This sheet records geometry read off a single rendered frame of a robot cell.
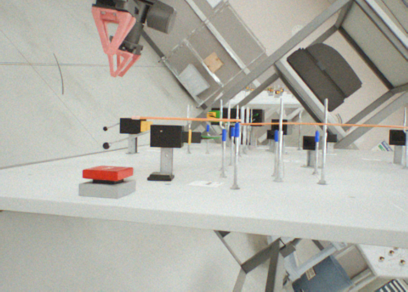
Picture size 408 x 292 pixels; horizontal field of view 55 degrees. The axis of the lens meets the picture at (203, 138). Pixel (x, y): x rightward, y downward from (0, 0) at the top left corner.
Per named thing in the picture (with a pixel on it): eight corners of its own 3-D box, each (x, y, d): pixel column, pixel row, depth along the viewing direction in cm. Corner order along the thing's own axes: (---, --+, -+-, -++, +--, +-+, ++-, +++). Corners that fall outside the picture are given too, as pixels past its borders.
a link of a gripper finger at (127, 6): (131, 59, 73) (138, 8, 72) (120, 53, 66) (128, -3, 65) (96, 53, 73) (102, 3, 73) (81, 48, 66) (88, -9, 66)
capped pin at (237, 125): (228, 187, 59) (231, 116, 58) (237, 187, 59) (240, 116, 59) (232, 189, 57) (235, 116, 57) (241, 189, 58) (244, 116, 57)
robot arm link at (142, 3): (133, -4, 104) (127, -8, 98) (158, 5, 103) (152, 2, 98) (126, 22, 105) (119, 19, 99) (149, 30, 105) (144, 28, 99)
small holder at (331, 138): (311, 150, 137) (311, 133, 136) (335, 152, 135) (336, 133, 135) (311, 152, 132) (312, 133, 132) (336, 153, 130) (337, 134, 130)
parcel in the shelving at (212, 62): (201, 61, 764) (212, 51, 758) (204, 61, 804) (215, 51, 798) (212, 73, 766) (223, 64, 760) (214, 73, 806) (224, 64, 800)
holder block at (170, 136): (153, 145, 73) (154, 124, 73) (183, 146, 73) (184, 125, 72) (149, 147, 69) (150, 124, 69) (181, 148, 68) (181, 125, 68)
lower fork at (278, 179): (283, 182, 65) (286, 98, 64) (272, 181, 66) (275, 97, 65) (283, 180, 67) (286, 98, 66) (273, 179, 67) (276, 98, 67)
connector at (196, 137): (175, 141, 72) (175, 130, 72) (201, 142, 72) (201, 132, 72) (175, 142, 69) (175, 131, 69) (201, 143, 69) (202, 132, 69)
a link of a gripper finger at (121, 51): (130, 81, 107) (141, 48, 105) (122, 81, 100) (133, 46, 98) (107, 71, 107) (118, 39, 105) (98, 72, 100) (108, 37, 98)
